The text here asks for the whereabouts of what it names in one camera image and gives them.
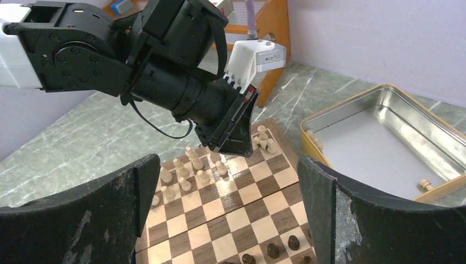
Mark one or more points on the light wooden rook corner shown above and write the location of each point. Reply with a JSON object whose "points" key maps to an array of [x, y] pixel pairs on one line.
{"points": [[262, 133]]}

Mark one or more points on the dark chess pieces group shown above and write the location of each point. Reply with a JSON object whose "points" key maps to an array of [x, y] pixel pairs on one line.
{"points": [[277, 250]]}

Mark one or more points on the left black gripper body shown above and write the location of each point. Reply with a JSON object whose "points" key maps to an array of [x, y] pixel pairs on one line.
{"points": [[221, 113]]}

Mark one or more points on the wooden shelf rack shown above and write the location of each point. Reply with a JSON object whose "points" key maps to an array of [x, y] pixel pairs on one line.
{"points": [[265, 20]]}

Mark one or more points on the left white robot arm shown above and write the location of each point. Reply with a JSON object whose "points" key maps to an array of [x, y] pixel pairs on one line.
{"points": [[172, 54]]}

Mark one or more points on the light wooden knight piece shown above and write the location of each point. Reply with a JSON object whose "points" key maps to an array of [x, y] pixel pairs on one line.
{"points": [[167, 192]]}

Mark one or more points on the gold metal tin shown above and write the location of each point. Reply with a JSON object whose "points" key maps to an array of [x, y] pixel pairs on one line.
{"points": [[386, 139]]}

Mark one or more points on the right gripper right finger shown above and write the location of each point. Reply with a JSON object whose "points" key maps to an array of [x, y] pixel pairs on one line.
{"points": [[351, 222]]}

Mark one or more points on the light wooden pawn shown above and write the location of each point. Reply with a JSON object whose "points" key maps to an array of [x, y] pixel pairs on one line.
{"points": [[221, 168], [185, 184], [155, 200], [313, 137], [202, 177]]}

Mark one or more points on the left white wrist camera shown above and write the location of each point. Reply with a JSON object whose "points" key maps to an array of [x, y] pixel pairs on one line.
{"points": [[249, 57]]}

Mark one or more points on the blue capped container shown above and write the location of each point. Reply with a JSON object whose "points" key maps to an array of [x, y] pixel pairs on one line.
{"points": [[121, 6]]}

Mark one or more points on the light wooden queen piece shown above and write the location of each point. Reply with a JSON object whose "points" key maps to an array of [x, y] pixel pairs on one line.
{"points": [[165, 175]]}

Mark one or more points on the light pawn in tin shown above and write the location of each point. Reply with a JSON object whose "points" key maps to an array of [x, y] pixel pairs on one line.
{"points": [[426, 184]]}

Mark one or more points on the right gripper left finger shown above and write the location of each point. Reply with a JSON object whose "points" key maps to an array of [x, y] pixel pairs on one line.
{"points": [[95, 222]]}

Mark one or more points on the wooden chess board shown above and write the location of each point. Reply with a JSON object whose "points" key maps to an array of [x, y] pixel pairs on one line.
{"points": [[259, 198]]}

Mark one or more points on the white red box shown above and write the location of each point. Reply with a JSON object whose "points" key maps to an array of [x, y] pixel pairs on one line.
{"points": [[225, 6]]}

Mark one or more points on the light wooden king piece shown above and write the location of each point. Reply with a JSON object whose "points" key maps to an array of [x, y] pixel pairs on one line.
{"points": [[181, 170]]}

